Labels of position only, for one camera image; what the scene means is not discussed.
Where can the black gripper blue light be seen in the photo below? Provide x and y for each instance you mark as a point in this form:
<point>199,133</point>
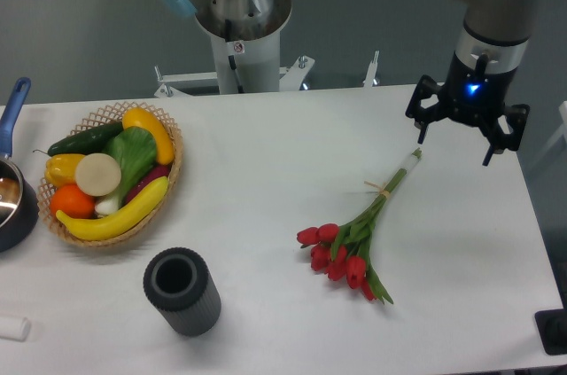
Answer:
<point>471,99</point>

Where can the red tulip bouquet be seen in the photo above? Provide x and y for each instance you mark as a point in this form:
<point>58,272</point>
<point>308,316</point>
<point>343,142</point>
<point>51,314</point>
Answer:
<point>343,251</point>

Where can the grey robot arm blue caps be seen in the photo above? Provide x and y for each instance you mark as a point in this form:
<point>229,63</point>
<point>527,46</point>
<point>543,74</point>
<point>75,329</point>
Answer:
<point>245,39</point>

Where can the black device at edge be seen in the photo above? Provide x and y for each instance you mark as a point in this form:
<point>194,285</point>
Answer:
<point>551,326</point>

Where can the yellow squash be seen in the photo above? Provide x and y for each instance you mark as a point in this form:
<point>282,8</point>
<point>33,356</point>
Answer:
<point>142,118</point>

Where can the purple eggplant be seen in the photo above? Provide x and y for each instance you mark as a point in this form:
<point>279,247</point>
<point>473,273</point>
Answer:
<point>154,173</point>

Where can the green bok choy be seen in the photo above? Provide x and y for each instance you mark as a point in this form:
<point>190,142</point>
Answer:
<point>134,149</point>

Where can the dark grey ribbed vase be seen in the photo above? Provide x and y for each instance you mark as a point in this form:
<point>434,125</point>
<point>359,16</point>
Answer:
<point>179,285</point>

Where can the woven wicker basket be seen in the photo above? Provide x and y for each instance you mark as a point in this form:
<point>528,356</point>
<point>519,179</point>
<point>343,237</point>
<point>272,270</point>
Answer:
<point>105,115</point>

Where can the yellow banana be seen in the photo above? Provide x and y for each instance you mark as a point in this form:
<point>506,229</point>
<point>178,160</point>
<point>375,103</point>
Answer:
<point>115,215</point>

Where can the round beige disc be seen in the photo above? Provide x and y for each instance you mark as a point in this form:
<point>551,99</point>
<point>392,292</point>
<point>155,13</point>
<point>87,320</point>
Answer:
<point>97,174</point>

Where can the green cucumber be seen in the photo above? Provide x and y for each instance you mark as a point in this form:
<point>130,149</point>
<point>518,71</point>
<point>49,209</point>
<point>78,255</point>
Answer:
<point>85,142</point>

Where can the orange fruit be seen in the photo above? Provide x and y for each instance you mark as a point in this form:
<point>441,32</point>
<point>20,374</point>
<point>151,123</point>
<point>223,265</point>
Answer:
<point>72,201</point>

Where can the yellow bell pepper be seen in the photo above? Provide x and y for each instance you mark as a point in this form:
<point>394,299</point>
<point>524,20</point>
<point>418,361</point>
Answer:
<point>60,169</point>

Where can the white cylinder object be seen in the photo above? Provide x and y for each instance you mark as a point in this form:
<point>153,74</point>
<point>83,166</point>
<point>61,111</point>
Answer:
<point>14,328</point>

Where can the white frame at right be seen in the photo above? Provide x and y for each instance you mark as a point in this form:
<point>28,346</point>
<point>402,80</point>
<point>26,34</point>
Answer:
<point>552,148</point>

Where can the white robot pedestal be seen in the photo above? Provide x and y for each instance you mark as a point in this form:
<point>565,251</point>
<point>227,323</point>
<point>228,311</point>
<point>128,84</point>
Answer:
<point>247,66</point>

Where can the white metal base frame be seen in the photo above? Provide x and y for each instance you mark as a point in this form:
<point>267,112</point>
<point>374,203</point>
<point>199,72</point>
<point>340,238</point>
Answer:
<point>292,78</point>

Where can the blue handled saucepan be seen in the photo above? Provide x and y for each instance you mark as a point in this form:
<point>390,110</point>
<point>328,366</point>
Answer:
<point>19,209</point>

